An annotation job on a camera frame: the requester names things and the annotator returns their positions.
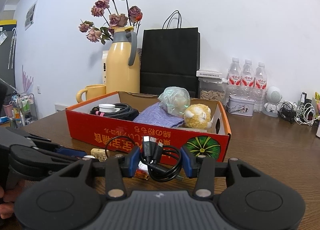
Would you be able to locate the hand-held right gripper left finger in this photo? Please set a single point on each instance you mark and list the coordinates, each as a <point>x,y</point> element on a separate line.
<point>132,161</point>

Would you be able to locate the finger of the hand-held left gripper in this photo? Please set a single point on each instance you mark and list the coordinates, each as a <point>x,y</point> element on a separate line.
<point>37,160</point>
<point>72,152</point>

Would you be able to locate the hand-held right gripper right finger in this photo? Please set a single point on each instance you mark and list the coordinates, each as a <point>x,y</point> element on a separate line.
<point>188,163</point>

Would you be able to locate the red cardboard box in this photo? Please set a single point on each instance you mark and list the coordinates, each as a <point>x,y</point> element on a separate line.
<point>120,132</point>

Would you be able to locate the yellow and white plush toy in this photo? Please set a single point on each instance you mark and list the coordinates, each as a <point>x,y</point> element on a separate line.
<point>197,117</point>

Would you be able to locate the purple knitted cloth bag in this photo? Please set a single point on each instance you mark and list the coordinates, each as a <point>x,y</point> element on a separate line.
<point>157,116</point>

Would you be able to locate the white round charger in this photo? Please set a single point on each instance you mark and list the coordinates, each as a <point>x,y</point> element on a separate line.
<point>107,107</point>

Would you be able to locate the clear bubble bag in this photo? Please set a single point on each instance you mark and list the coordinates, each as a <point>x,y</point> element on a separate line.
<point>175,100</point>

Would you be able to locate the person's left hand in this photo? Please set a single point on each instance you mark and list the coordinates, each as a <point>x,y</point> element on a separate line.
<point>6,205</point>

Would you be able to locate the small orange item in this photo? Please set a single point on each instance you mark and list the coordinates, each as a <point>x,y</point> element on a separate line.
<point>142,174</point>

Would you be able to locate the small beige block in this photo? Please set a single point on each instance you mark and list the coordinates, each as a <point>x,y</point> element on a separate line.
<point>98,154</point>

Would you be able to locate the metal storage trolley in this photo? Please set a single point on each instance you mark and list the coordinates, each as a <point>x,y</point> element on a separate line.
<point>22,110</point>

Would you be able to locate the yellow mug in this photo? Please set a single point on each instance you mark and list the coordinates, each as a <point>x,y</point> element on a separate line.
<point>95,92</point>

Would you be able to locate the clear seed container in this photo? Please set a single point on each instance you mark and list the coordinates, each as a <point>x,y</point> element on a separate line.
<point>211,89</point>

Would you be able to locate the silver tin box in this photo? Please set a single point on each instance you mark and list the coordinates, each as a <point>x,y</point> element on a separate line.
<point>241,106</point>

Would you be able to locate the white milk carton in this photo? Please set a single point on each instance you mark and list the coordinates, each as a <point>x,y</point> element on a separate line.
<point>105,67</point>

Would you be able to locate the yellow thermos jug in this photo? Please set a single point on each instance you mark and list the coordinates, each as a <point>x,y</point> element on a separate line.
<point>121,64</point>

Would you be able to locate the dark grey door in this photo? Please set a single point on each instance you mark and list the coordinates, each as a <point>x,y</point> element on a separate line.
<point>5,59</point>

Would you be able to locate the white robot-shaped speaker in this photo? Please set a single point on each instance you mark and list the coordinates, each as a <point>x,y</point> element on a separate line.
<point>273,97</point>

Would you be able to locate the black paper bag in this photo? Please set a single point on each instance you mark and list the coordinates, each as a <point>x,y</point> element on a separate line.
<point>170,54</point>

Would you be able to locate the black power adapter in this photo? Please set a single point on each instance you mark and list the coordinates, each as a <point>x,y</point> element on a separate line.
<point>307,100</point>

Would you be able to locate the dried pink rose bouquet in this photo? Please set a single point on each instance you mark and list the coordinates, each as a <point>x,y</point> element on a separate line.
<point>117,19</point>

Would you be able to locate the colourful snack packet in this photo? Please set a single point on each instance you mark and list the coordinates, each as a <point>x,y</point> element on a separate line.
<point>317,102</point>

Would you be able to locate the white wall vent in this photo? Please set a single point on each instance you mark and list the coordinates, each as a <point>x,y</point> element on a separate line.
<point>63,108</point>

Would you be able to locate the white wall outlet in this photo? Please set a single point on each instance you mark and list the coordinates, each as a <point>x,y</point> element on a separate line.
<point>38,89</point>

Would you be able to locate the purple wall sticker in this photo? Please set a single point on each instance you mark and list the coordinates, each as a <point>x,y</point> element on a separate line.
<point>27,81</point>

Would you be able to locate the wall poster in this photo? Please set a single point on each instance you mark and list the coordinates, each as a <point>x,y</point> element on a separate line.
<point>30,15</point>

